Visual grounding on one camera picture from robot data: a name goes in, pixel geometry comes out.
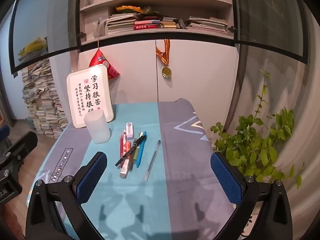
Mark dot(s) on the dark grey metallic pen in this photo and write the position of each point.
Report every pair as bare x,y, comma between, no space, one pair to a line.
130,164

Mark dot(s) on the red hanging pouch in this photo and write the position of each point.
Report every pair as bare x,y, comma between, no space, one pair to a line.
105,63

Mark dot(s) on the tall stack of books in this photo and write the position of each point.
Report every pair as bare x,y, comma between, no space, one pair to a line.
42,100

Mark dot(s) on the clear gel pen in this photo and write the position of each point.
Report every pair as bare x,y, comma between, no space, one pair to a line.
152,160

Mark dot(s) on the frosted plastic pen cup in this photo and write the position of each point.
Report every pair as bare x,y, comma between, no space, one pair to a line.
97,128

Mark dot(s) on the teal and grey table mat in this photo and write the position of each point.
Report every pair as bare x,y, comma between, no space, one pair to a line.
140,205

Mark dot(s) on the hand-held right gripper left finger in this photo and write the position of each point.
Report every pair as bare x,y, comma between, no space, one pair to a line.
91,177

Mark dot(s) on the gold medal with striped ribbon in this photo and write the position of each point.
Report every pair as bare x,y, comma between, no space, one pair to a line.
166,71

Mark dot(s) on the orange highlighter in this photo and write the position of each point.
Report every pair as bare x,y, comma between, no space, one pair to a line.
128,146

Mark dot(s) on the red books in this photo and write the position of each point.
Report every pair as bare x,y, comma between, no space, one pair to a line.
146,25

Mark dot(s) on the blue pen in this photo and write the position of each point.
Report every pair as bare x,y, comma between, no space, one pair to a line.
140,152

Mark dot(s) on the stack of worn books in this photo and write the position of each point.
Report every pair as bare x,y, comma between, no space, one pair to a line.
120,25

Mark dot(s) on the yellow plush toy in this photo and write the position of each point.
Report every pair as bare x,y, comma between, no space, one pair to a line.
32,45

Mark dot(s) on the black pen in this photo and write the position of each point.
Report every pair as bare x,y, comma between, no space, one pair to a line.
132,150

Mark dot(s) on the stack of magazines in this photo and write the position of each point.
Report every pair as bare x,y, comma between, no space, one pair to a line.
207,25

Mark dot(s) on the glass cabinet door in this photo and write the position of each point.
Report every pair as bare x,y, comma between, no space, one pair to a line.
270,15
45,17

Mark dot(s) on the yellow artificial flowers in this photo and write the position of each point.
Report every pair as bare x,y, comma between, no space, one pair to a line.
130,8

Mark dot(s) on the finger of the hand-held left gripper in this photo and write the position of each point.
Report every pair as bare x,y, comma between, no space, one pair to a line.
4,130
23,143

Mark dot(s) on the white purple correction tape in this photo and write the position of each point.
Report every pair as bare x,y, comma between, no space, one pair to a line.
130,131

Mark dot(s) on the right glass cabinet door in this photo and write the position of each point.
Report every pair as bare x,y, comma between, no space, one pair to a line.
270,15

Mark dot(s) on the green leafy plant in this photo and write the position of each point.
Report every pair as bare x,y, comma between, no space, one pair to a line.
252,140

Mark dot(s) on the white calligraphy sign board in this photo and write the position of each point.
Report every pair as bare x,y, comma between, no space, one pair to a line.
87,95

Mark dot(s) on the left glass cabinet door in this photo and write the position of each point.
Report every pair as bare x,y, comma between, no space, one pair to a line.
45,17

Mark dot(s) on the small dark book stack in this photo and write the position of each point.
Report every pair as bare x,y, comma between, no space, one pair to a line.
172,22

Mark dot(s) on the pale green pen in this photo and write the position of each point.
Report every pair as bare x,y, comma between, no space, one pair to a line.
141,134

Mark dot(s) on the red white patterned pen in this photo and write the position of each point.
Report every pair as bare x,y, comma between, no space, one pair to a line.
124,133

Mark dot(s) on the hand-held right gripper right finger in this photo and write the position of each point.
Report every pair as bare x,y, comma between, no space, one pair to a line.
226,177

